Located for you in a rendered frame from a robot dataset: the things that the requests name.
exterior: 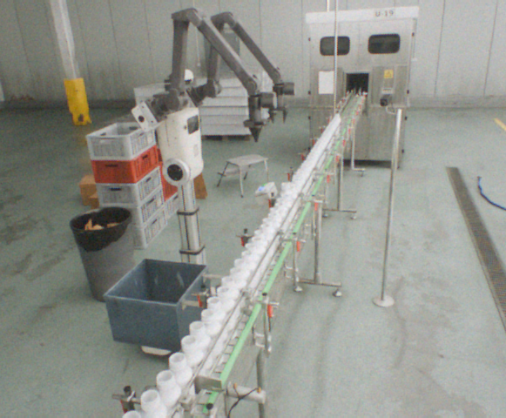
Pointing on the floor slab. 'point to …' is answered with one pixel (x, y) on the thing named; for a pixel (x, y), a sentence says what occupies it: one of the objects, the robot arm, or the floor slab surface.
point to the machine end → (363, 73)
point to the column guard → (77, 101)
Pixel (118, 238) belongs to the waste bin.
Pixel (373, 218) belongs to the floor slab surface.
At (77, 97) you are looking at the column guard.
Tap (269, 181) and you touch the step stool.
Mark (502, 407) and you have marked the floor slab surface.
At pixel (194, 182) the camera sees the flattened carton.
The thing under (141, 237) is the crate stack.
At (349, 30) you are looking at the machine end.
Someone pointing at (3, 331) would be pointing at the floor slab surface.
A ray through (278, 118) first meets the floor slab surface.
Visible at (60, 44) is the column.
